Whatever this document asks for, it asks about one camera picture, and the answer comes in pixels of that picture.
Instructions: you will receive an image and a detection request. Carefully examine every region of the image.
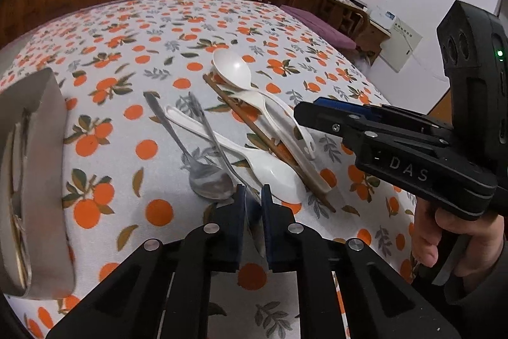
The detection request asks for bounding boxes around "metal fork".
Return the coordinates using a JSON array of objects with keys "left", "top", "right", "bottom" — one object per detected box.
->
[{"left": 187, "top": 91, "right": 263, "bottom": 260}]

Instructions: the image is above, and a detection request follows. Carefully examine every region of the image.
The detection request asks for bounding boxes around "person's right hand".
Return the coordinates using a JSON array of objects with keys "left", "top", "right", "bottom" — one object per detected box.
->
[{"left": 411, "top": 198, "right": 505, "bottom": 290}]

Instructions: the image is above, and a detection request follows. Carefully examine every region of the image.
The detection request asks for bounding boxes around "small metal spoon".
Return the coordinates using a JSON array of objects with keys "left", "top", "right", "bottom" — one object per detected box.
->
[{"left": 143, "top": 92, "right": 236, "bottom": 200}]

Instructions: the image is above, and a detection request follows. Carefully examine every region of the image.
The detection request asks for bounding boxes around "dark brown chopstick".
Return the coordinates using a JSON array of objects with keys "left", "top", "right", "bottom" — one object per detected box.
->
[{"left": 202, "top": 74, "right": 337, "bottom": 213}]

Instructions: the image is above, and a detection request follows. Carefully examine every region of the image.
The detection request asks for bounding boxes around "purple seat cushion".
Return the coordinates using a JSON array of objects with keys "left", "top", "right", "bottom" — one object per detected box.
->
[{"left": 281, "top": 5, "right": 357, "bottom": 50}]

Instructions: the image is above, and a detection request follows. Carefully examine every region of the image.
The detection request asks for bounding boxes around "orange print tablecloth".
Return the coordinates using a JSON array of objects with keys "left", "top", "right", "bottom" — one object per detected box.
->
[{"left": 0, "top": 0, "right": 418, "bottom": 339}]

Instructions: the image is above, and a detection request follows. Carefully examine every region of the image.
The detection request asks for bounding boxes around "white plastic spoon large bowl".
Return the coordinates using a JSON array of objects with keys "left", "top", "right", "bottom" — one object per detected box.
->
[{"left": 211, "top": 48, "right": 318, "bottom": 161}]

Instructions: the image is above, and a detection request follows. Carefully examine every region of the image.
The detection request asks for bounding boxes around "metal rectangular tray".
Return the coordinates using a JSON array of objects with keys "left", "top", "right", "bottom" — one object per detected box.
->
[{"left": 1, "top": 68, "right": 75, "bottom": 299}]

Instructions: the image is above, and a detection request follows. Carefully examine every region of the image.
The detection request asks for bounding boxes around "light chopstick in tray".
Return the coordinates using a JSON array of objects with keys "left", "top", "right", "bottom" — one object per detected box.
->
[{"left": 10, "top": 122, "right": 29, "bottom": 289}]

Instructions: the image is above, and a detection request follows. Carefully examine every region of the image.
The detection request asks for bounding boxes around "white wall electrical box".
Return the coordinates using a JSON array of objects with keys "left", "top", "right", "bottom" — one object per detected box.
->
[{"left": 380, "top": 17, "right": 423, "bottom": 73}]

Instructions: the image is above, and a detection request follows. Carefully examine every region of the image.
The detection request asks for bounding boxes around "black tracking camera box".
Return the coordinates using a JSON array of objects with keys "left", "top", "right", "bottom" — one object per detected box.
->
[{"left": 437, "top": 0, "right": 507, "bottom": 175}]

